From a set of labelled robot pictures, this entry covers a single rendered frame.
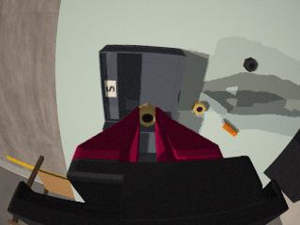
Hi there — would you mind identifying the yellow hex nut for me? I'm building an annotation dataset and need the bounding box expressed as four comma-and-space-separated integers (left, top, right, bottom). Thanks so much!
139, 103, 156, 127
191, 100, 206, 114

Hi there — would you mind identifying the grey three-compartment bin rack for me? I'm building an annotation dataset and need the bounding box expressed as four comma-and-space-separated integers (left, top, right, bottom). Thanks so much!
98, 45, 187, 162

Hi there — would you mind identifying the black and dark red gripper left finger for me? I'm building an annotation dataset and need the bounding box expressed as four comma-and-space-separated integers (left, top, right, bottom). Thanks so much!
72, 108, 140, 162

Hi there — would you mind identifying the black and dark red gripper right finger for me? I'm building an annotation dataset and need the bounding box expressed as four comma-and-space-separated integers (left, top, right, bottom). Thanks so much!
155, 107, 224, 162

